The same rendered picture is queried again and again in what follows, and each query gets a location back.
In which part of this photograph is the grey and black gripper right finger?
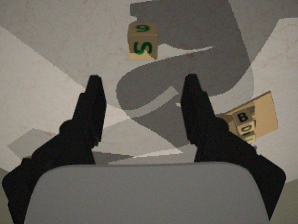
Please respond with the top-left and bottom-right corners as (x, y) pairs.
(180, 74), (286, 221)

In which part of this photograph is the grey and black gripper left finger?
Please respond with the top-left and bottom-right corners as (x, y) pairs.
(2, 75), (107, 224)

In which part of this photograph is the tan flat mat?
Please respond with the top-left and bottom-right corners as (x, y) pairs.
(217, 91), (279, 139)

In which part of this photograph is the tan block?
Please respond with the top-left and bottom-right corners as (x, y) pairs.
(127, 24), (158, 60)
(232, 108), (255, 135)
(236, 129), (256, 144)

